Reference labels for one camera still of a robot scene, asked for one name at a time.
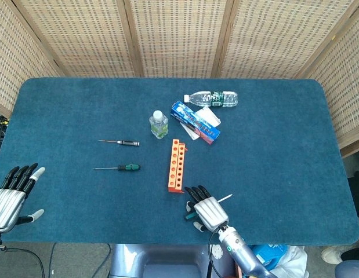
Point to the white shoe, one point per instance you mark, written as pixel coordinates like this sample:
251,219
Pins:
331,255

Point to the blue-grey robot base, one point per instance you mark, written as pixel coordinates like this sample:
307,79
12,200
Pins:
156,260

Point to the orange tool holder rack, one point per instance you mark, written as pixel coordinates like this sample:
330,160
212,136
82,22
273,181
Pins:
174,168

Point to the woven rattan folding screen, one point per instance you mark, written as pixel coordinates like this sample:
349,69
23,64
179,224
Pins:
179,37

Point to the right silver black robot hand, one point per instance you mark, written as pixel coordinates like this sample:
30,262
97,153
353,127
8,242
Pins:
211,212

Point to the blue felt table cover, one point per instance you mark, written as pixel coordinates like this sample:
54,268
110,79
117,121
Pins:
269,173

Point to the blue cookie box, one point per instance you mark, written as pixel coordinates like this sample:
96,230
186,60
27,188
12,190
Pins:
196,121

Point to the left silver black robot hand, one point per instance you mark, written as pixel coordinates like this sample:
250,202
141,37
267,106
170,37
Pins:
8,205

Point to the clear bottle light green label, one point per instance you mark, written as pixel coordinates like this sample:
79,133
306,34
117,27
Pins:
159,127

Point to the blue white plastic container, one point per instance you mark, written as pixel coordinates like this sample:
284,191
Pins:
269,255

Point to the clear water bottle dark green label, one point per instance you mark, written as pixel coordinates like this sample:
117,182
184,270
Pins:
225,99

